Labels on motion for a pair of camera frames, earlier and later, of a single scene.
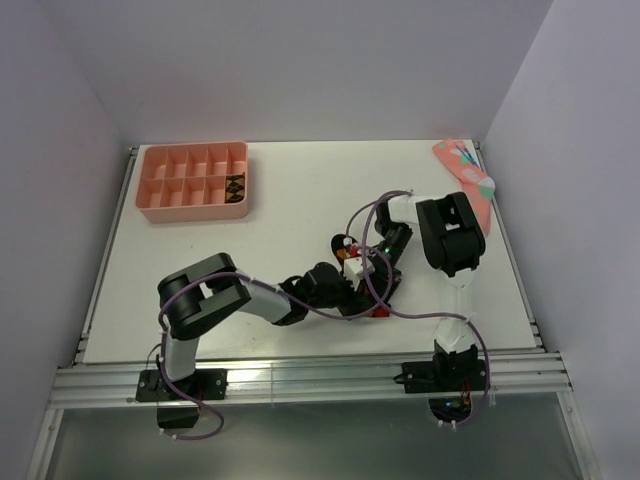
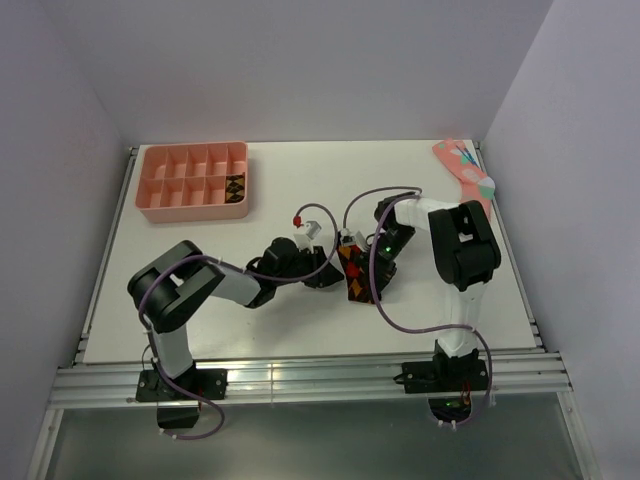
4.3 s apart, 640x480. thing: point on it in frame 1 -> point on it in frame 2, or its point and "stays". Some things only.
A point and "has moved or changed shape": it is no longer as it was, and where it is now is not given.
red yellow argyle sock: [345, 248] has moved or changed shape
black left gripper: [357, 303] -> [326, 276]
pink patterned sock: [464, 163] stays
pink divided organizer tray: [186, 182] stays
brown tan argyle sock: [234, 187] stays
